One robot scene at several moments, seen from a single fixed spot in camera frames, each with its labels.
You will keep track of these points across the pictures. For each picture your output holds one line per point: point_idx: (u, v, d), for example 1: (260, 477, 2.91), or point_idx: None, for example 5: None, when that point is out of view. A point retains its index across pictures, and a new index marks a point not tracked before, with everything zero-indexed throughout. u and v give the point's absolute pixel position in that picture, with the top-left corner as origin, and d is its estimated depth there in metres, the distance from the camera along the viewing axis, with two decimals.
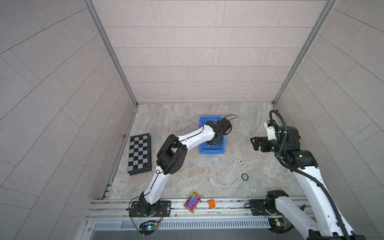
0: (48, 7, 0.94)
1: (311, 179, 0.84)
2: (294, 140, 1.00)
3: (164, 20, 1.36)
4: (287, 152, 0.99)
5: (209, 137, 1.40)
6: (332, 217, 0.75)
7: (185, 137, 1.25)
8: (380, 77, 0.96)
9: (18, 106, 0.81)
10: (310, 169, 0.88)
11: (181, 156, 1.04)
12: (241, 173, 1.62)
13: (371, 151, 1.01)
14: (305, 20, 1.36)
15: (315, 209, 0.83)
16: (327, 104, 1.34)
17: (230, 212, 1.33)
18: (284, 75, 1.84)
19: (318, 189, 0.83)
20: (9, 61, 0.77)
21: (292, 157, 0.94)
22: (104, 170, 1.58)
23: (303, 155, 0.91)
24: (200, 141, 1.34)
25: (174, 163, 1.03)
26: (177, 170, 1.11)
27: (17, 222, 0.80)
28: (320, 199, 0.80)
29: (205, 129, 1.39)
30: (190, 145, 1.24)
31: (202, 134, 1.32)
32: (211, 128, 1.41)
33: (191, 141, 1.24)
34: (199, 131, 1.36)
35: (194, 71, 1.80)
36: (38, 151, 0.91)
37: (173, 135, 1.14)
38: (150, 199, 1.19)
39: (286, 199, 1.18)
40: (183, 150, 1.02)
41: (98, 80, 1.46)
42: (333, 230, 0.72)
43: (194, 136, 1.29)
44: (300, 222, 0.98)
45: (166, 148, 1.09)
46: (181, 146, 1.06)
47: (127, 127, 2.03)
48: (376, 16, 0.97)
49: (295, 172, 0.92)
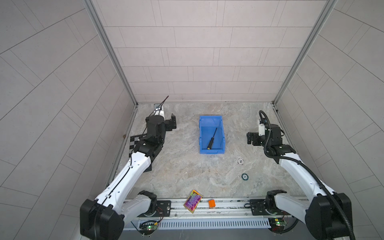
0: (47, 7, 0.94)
1: (292, 160, 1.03)
2: (277, 136, 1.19)
3: (164, 20, 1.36)
4: (271, 146, 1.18)
5: (145, 165, 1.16)
6: (315, 184, 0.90)
7: (109, 192, 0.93)
8: (380, 77, 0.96)
9: (18, 106, 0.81)
10: (291, 154, 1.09)
11: (112, 221, 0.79)
12: (241, 173, 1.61)
13: (371, 150, 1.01)
14: (306, 19, 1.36)
15: (301, 185, 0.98)
16: (327, 104, 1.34)
17: (230, 211, 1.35)
18: (284, 75, 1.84)
19: (299, 166, 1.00)
20: (9, 61, 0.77)
21: (275, 150, 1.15)
22: (104, 170, 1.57)
23: (283, 147, 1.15)
24: (135, 178, 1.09)
25: (105, 234, 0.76)
26: (119, 235, 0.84)
27: (17, 222, 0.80)
28: (302, 173, 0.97)
29: (133, 162, 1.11)
30: (121, 196, 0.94)
31: (132, 172, 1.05)
32: (142, 155, 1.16)
33: (118, 192, 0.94)
34: (127, 168, 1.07)
35: (194, 71, 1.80)
36: (38, 150, 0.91)
37: (89, 200, 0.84)
38: (144, 210, 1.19)
39: (283, 194, 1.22)
40: (109, 215, 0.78)
41: (98, 80, 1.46)
42: (317, 192, 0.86)
43: (121, 182, 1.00)
44: (297, 209, 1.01)
45: (87, 223, 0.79)
46: (106, 210, 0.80)
47: (127, 127, 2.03)
48: (377, 16, 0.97)
49: (279, 163, 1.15)
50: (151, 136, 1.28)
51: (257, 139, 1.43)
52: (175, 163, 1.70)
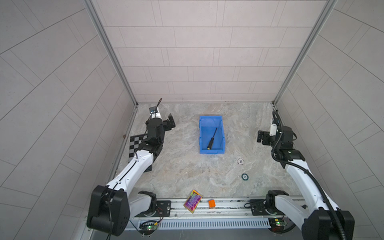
0: (47, 7, 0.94)
1: (298, 168, 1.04)
2: (288, 140, 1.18)
3: (164, 20, 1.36)
4: (280, 150, 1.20)
5: (149, 160, 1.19)
6: (318, 196, 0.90)
7: (119, 180, 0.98)
8: (380, 77, 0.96)
9: (18, 106, 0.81)
10: (298, 161, 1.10)
11: (123, 204, 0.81)
12: (241, 173, 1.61)
13: (371, 150, 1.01)
14: (305, 20, 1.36)
15: (304, 194, 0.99)
16: (327, 104, 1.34)
17: (230, 212, 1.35)
18: (284, 75, 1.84)
19: (305, 176, 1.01)
20: (9, 61, 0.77)
21: (283, 154, 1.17)
22: (104, 170, 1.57)
23: (292, 152, 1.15)
24: (141, 170, 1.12)
25: (116, 218, 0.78)
26: (126, 222, 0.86)
27: (17, 222, 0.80)
28: (308, 183, 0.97)
29: (139, 156, 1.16)
30: (129, 185, 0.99)
31: (139, 164, 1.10)
32: (145, 152, 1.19)
33: (128, 179, 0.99)
34: (133, 162, 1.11)
35: (194, 71, 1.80)
36: (38, 150, 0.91)
37: (99, 187, 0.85)
38: (146, 208, 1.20)
39: (285, 196, 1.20)
40: (121, 197, 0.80)
41: (98, 80, 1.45)
42: (319, 205, 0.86)
43: (130, 172, 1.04)
44: (297, 215, 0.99)
45: (96, 209, 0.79)
46: (117, 193, 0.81)
47: (127, 127, 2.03)
48: (377, 16, 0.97)
49: (285, 167, 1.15)
50: (152, 137, 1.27)
51: (267, 138, 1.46)
52: (175, 163, 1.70)
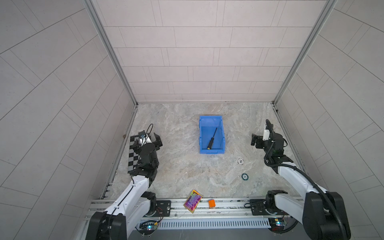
0: (47, 7, 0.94)
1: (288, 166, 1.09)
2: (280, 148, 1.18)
3: (164, 20, 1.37)
4: (272, 156, 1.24)
5: (145, 185, 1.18)
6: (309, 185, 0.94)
7: (116, 205, 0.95)
8: (380, 77, 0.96)
9: (18, 106, 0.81)
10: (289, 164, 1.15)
11: (122, 229, 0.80)
12: (241, 173, 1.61)
13: (371, 150, 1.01)
14: (305, 19, 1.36)
15: (298, 188, 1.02)
16: (327, 103, 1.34)
17: (230, 211, 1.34)
18: (284, 75, 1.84)
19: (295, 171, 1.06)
20: (9, 61, 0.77)
21: (274, 161, 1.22)
22: (104, 170, 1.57)
23: (283, 158, 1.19)
24: (138, 195, 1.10)
25: None
26: None
27: (17, 222, 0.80)
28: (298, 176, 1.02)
29: (136, 181, 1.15)
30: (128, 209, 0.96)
31: (136, 189, 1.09)
32: (141, 178, 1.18)
33: (126, 204, 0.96)
34: (130, 186, 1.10)
35: (194, 71, 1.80)
36: (38, 150, 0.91)
37: (97, 213, 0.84)
38: (145, 212, 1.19)
39: (283, 194, 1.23)
40: (120, 222, 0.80)
41: (98, 80, 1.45)
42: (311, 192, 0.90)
43: (127, 197, 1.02)
44: (298, 210, 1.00)
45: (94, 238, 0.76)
46: (116, 218, 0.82)
47: (127, 127, 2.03)
48: (377, 15, 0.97)
49: (278, 172, 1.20)
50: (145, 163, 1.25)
51: (260, 142, 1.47)
52: (175, 163, 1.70)
